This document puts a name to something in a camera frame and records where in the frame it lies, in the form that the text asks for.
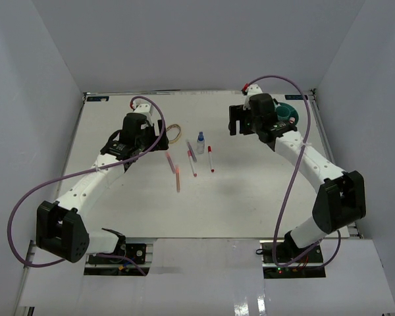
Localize pink-capped white marker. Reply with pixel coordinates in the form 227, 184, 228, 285
188, 150, 197, 177

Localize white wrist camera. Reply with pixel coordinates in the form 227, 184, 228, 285
130, 102, 154, 122
244, 84, 263, 107

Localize purple clear-capped pen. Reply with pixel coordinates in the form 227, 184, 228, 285
185, 139, 197, 163

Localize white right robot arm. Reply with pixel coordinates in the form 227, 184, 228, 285
228, 93, 366, 267

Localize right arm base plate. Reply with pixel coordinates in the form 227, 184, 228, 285
255, 239, 327, 280

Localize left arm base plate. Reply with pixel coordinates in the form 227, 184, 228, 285
84, 244, 152, 277

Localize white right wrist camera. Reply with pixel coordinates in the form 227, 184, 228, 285
244, 84, 263, 107

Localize pink-tipped purple pen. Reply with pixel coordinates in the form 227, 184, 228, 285
165, 151, 176, 174

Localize red-capped white marker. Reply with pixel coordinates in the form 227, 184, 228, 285
207, 145, 215, 173

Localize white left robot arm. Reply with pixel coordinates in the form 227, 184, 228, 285
36, 104, 169, 263

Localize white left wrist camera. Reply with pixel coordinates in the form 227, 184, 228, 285
130, 102, 154, 122

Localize left blue table label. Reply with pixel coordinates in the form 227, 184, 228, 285
86, 96, 109, 102

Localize right blue table label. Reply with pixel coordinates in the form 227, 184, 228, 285
284, 94, 308, 101

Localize teal round divided organizer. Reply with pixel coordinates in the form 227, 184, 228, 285
275, 103, 299, 125

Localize blue table label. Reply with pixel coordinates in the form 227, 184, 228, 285
86, 96, 109, 102
284, 94, 308, 101

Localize small blue-capped spray bottle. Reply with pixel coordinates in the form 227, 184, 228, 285
196, 132, 205, 154

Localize beige masking tape roll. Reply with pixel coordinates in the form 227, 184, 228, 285
166, 124, 182, 145

